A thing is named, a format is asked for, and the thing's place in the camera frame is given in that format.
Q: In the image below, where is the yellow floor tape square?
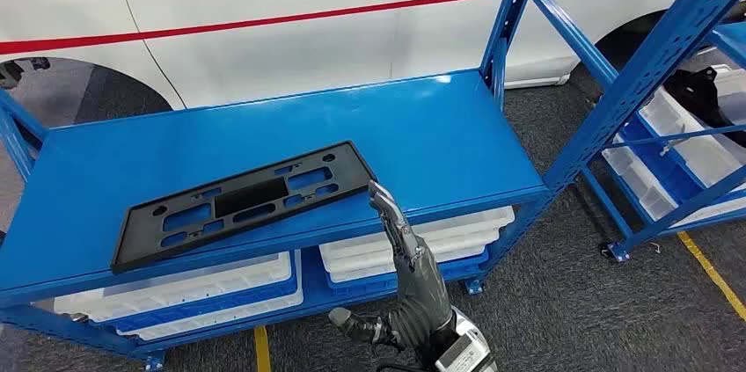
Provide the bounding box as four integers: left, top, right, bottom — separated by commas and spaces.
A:
253, 325, 273, 372

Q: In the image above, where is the white car with red stripe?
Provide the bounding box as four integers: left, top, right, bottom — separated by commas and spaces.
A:
0, 0, 746, 111

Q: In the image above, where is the yellow floor tape line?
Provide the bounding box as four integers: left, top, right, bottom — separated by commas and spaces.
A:
677, 231, 746, 324

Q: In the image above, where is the blue metal shelf rack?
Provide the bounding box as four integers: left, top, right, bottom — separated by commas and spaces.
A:
581, 19, 746, 265
0, 0, 746, 372

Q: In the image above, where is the black plastic plate frame part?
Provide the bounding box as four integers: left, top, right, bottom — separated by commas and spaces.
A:
110, 141, 379, 275

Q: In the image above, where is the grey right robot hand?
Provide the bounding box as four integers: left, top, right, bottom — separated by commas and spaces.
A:
327, 180, 457, 359

